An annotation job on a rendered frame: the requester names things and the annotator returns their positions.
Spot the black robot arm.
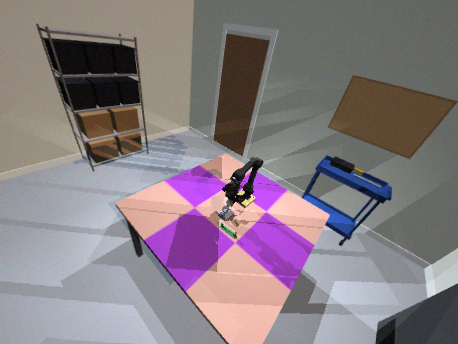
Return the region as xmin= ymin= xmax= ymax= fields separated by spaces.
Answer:
xmin=225 ymin=157 xmax=264 ymax=200

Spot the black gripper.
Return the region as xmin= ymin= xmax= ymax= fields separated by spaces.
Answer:
xmin=222 ymin=186 xmax=245 ymax=204

